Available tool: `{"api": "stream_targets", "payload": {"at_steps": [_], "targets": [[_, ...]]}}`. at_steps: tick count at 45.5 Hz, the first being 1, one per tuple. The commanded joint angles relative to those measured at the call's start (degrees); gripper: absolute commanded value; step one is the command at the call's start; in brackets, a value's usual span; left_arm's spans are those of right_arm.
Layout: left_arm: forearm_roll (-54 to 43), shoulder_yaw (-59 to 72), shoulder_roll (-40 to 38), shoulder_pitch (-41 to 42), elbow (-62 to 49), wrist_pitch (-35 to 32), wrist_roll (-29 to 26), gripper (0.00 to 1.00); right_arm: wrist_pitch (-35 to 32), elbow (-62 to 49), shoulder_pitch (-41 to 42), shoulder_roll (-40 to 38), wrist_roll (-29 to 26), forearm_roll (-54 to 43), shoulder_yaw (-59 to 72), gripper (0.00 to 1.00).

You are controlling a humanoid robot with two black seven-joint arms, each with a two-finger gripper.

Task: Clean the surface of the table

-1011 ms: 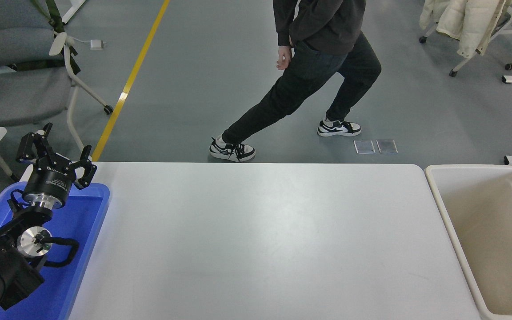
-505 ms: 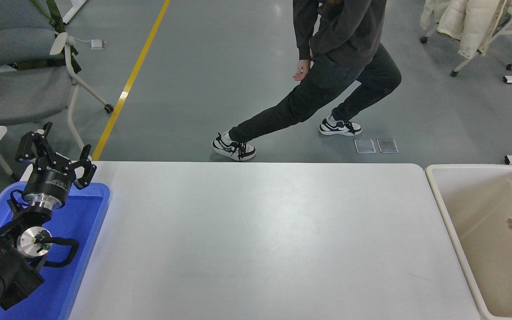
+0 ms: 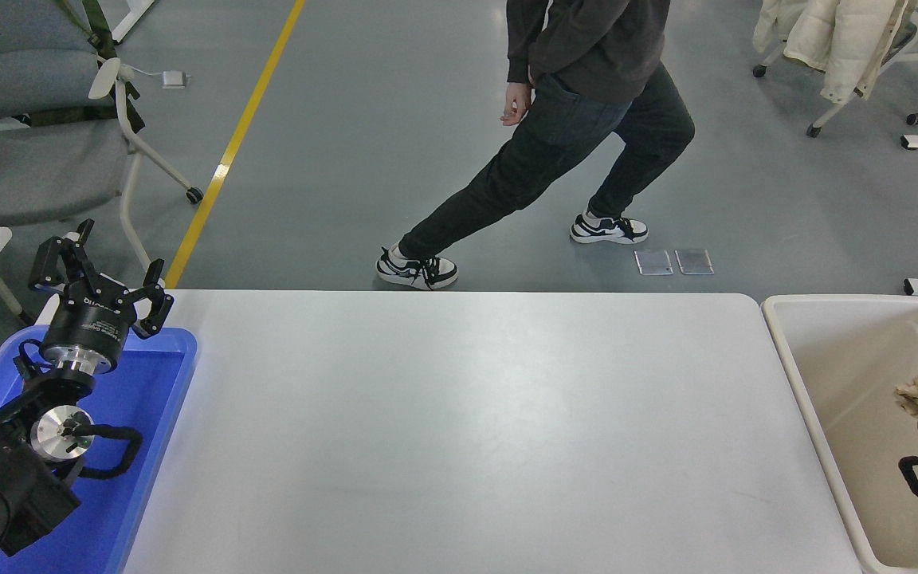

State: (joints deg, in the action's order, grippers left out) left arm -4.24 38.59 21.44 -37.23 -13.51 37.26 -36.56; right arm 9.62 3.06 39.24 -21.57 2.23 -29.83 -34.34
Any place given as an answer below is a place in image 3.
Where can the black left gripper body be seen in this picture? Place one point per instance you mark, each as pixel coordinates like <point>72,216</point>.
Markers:
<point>92,323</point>

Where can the person's hand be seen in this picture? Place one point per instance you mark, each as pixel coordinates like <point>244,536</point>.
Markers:
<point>516,102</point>

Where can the blue plastic tray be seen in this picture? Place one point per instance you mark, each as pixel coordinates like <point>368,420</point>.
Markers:
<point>156,383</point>

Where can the large pale plastic bin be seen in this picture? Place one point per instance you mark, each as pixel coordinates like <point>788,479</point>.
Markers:
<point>857,383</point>

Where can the grey office chair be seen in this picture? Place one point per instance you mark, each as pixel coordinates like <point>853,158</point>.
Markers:
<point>29,167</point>

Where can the white power adapter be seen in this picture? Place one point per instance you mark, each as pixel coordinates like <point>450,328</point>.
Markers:
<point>174,79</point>

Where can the white table leg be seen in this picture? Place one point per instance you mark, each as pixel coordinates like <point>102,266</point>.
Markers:
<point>134,16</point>

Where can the silver floor plate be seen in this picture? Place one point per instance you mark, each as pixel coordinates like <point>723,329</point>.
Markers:
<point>694,261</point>
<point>654,262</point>

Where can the cream padded coat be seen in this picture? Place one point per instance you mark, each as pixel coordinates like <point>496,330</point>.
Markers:
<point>833,40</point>

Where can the person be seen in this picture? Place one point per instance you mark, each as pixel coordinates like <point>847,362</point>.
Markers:
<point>586,119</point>

